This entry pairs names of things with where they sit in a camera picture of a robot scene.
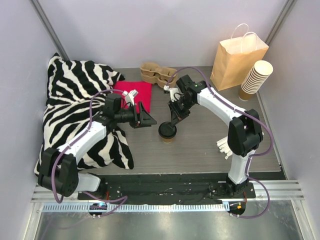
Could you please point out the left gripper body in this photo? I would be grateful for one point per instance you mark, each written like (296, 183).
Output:
(136, 118)

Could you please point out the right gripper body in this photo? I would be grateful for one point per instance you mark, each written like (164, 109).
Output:
(179, 110)

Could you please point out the black cup lid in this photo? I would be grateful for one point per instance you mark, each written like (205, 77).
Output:
(164, 129)

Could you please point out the brown paper coffee cup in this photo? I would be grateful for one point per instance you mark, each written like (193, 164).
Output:
(167, 138)

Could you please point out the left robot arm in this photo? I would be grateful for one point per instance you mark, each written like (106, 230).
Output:
(58, 170)

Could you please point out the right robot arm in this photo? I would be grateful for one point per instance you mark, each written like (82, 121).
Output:
(244, 131)

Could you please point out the pink folded cloth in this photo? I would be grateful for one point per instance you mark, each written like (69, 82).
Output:
(144, 91)

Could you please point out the cardboard cup carrier tray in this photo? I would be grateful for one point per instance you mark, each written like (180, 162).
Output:
(153, 73)

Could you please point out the zebra print pillow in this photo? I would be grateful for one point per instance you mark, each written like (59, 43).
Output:
(71, 87)

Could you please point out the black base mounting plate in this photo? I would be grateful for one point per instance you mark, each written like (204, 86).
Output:
(173, 188)

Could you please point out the brown paper bag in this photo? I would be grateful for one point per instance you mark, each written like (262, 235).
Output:
(236, 56)

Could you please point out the stack of paper cups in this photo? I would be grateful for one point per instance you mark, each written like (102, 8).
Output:
(258, 74)

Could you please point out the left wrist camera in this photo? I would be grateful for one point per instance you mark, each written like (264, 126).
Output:
(129, 98)

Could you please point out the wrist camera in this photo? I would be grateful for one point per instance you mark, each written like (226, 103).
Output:
(129, 98)
(173, 92)

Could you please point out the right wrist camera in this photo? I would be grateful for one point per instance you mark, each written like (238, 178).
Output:
(173, 92)

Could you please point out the white cable duct strip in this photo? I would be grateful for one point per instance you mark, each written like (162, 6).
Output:
(95, 207)

